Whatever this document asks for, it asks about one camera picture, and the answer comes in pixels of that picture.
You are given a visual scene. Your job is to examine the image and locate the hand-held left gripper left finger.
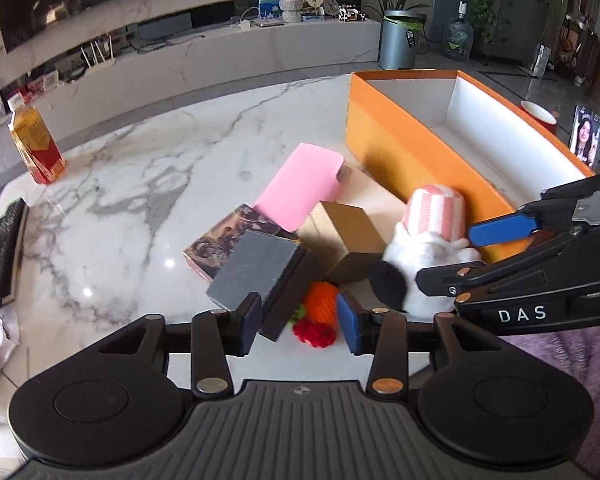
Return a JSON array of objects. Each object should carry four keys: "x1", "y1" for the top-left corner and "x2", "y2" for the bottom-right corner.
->
[{"x1": 97, "y1": 292, "x2": 263, "y2": 398}]

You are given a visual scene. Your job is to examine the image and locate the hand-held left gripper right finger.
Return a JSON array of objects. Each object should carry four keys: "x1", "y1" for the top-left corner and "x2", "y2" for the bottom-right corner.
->
[{"x1": 336, "y1": 292, "x2": 501, "y2": 396}]

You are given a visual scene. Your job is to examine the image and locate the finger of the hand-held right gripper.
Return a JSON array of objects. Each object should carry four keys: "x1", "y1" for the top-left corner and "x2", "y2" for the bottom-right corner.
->
[
  {"x1": 416, "y1": 227, "x2": 588, "y2": 301},
  {"x1": 469, "y1": 169, "x2": 600, "y2": 247}
]

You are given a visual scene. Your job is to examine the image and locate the crochet orange fruit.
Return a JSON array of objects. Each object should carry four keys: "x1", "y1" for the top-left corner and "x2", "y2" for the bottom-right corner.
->
[{"x1": 291, "y1": 281, "x2": 342, "y2": 348}]

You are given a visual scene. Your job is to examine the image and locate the black box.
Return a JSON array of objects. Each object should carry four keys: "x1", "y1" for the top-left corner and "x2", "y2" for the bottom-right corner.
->
[{"x1": 206, "y1": 230, "x2": 326, "y2": 343}]

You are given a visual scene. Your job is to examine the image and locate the plush toy with striped hat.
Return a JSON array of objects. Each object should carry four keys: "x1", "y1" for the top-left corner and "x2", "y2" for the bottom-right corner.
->
[{"x1": 367, "y1": 185, "x2": 483, "y2": 318}]

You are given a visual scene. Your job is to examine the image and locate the printed picture box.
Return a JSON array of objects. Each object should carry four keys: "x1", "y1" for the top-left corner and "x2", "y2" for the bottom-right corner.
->
[{"x1": 182, "y1": 204, "x2": 301, "y2": 283}]

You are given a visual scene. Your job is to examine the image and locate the gold brown box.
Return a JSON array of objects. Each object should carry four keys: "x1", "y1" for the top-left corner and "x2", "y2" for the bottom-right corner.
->
[{"x1": 297, "y1": 201, "x2": 388, "y2": 285}]

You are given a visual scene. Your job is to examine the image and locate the pink box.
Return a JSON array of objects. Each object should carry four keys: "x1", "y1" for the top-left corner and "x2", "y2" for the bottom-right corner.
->
[{"x1": 254, "y1": 143, "x2": 353, "y2": 233}]

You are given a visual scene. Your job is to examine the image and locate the orange cardboard box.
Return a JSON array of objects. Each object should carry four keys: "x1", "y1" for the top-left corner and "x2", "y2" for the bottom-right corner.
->
[{"x1": 344, "y1": 70, "x2": 596, "y2": 266}]

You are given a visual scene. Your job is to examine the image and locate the person's right forearm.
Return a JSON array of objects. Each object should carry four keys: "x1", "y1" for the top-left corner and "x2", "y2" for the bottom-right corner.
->
[{"x1": 500, "y1": 322, "x2": 600, "y2": 480}]

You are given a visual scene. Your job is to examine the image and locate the red cup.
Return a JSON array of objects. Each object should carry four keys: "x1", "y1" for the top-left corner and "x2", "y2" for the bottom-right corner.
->
[{"x1": 519, "y1": 100, "x2": 561, "y2": 136}]

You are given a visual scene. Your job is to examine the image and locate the white floor appliance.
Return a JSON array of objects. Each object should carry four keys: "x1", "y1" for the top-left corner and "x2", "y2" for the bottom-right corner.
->
[{"x1": 532, "y1": 44, "x2": 552, "y2": 78}]

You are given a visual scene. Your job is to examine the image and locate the wooden cabinet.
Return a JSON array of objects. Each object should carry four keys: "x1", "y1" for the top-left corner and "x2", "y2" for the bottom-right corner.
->
[{"x1": 555, "y1": 10, "x2": 600, "y2": 106}]

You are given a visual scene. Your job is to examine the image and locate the clear water jug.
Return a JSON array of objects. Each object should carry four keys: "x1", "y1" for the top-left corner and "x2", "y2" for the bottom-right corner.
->
[{"x1": 442, "y1": 1, "x2": 473, "y2": 62}]

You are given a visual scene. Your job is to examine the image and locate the grey cabinet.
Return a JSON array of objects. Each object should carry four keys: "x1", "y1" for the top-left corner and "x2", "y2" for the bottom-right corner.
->
[{"x1": 480, "y1": 0, "x2": 551, "y2": 66}]

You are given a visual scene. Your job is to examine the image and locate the silver trash bin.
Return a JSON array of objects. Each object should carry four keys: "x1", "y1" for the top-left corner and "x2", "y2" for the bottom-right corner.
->
[{"x1": 379, "y1": 9, "x2": 427, "y2": 71}]

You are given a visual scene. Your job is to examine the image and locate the black keyboard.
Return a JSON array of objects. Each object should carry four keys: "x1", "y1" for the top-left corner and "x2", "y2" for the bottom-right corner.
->
[{"x1": 0, "y1": 199, "x2": 31, "y2": 311}]

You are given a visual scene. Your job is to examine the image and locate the white marble tv cabinet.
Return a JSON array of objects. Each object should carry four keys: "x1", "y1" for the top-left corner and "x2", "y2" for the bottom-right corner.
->
[{"x1": 0, "y1": 15, "x2": 383, "y2": 161}]

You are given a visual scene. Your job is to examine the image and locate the yellow red drink bottle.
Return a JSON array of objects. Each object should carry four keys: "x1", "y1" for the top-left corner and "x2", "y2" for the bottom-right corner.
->
[{"x1": 7, "y1": 95, "x2": 67, "y2": 186}]

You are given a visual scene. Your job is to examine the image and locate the white router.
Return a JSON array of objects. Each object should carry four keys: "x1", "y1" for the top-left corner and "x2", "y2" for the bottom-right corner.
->
[{"x1": 80, "y1": 32, "x2": 117, "y2": 71}]

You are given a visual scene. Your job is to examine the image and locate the grey speaker box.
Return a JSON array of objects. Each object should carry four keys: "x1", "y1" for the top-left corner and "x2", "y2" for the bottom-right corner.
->
[{"x1": 137, "y1": 12, "x2": 193, "y2": 43}]

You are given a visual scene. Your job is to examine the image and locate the red packets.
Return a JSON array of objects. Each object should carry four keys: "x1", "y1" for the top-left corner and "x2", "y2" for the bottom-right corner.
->
[{"x1": 17, "y1": 72, "x2": 61, "y2": 106}]

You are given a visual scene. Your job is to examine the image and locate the photo frame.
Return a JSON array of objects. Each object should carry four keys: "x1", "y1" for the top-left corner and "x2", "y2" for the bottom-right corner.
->
[{"x1": 569, "y1": 104, "x2": 600, "y2": 168}]

